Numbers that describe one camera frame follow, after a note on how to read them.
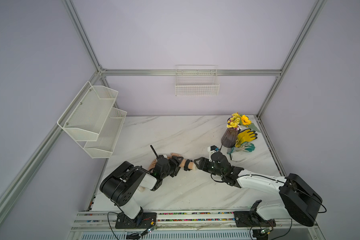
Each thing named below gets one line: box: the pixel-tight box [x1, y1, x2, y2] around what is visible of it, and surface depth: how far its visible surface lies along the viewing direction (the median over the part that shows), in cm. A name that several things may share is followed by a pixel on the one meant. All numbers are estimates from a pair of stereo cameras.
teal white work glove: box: [227, 142, 256, 154], surface depth 101 cm
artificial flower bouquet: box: [227, 112, 261, 133], surface depth 86 cm
